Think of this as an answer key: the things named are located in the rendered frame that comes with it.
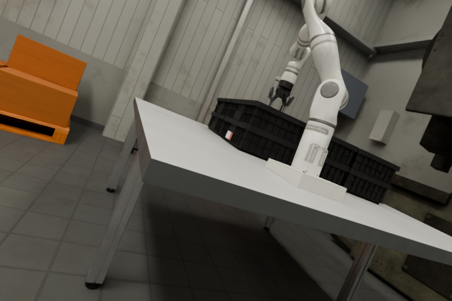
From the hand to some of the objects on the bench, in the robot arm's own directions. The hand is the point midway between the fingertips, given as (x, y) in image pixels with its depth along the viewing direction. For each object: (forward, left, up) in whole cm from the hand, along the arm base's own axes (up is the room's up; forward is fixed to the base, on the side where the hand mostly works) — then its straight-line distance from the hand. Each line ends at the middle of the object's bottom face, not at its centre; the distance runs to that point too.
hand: (276, 107), depth 133 cm
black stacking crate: (+2, -26, -27) cm, 37 cm away
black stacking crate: (+1, +4, -26) cm, 27 cm away
